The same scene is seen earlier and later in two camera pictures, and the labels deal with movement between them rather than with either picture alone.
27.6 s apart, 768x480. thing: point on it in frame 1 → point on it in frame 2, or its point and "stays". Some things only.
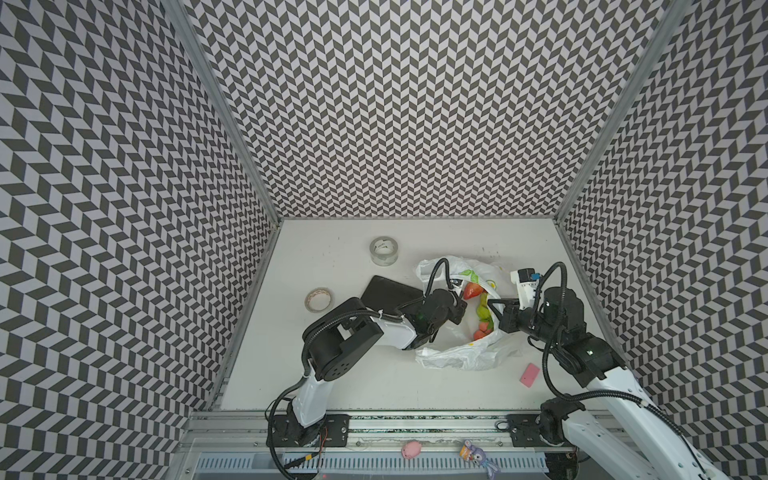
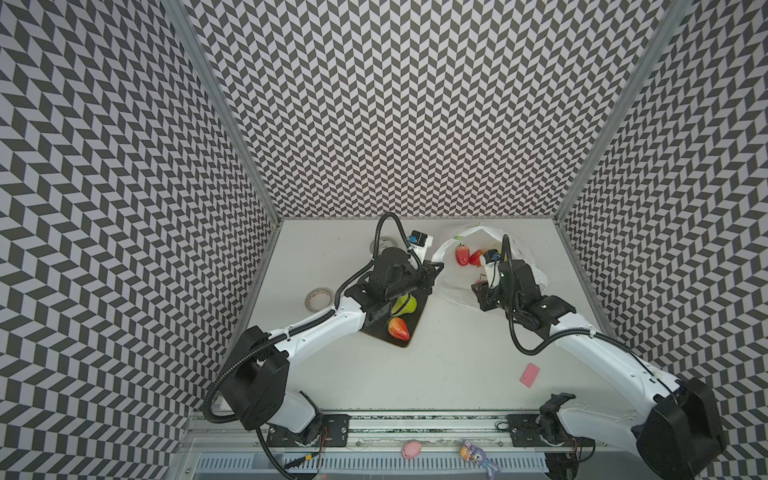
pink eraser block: (529, 375) stays
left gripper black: (462, 307) → (429, 272)
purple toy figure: (476, 455) stays
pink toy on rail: (411, 450) stays
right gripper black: (505, 315) → (484, 294)
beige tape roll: (318, 299) stays
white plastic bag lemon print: (453, 344) → (454, 281)
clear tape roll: (384, 251) stays
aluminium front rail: (246, 431) stays
